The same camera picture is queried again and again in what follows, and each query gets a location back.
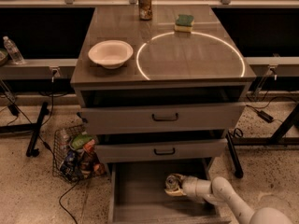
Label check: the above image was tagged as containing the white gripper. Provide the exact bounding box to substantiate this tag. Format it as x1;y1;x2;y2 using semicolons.
164;174;202;199

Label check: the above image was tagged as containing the green white 7up can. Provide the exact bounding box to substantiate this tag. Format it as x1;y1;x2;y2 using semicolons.
165;175;181;190

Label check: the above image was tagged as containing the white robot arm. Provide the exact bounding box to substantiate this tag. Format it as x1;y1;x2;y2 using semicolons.
164;174;292;224

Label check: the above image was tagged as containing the open bottom drawer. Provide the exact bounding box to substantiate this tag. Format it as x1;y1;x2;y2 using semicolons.
108;159;231;224

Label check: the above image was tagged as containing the grey drawer cabinet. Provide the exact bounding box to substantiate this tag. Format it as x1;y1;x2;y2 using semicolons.
70;4;257;179

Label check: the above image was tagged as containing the dark brown drink can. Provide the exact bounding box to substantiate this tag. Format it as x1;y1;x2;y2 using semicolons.
138;0;152;21

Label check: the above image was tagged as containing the black right table leg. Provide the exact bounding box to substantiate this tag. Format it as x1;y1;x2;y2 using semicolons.
226;133;244;178

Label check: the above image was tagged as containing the black table leg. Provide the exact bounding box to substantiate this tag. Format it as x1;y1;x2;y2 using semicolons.
0;102;49;157
226;133;244;178

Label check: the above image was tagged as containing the green snack bag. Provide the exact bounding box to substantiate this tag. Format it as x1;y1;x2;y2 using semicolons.
70;133;93;150

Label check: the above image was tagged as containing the black power adapter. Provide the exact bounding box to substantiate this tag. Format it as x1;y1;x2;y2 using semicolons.
257;110;274;123

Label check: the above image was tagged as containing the white bowl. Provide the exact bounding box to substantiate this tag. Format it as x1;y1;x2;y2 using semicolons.
88;40;134;69

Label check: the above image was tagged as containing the black left table leg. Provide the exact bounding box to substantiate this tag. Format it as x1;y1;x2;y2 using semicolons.
0;102;49;157

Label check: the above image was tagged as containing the green yellow sponge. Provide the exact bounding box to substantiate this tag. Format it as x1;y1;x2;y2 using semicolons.
175;14;194;33

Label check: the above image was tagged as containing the clear plastic water bottle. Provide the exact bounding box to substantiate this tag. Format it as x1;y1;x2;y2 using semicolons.
3;36;25;64

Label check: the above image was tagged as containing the middle drawer with handle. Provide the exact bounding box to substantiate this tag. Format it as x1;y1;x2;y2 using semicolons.
95;139;227;163

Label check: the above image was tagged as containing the drawer with handle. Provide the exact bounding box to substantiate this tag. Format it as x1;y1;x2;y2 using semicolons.
80;103;245;134
95;139;227;163

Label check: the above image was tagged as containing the top drawer with handle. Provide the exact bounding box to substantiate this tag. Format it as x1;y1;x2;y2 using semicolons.
80;103;245;134

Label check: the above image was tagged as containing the wire basket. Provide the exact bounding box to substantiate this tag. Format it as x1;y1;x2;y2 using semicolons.
52;125;106;183

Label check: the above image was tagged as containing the black floor cable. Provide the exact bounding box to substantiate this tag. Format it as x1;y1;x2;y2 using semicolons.
36;75;82;224

